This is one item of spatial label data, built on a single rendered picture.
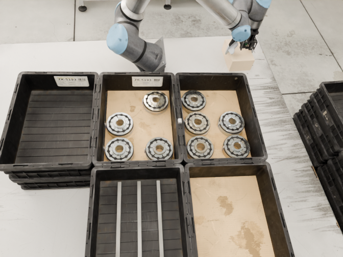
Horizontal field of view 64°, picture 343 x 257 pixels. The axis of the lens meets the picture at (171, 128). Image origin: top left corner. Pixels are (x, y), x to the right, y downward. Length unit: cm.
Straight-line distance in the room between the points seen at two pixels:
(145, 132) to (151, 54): 39
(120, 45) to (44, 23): 175
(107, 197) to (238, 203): 46
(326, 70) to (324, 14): 84
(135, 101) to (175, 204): 45
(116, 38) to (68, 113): 37
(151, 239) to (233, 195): 32
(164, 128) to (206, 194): 31
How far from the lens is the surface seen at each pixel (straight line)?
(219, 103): 121
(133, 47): 126
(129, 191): 99
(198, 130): 108
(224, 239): 99
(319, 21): 346
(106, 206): 99
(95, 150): 95
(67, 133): 112
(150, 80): 115
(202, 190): 101
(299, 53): 297
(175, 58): 152
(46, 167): 97
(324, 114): 186
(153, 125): 110
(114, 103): 117
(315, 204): 131
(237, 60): 148
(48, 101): 122
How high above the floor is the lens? 177
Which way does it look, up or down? 59 degrees down
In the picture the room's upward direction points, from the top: 10 degrees clockwise
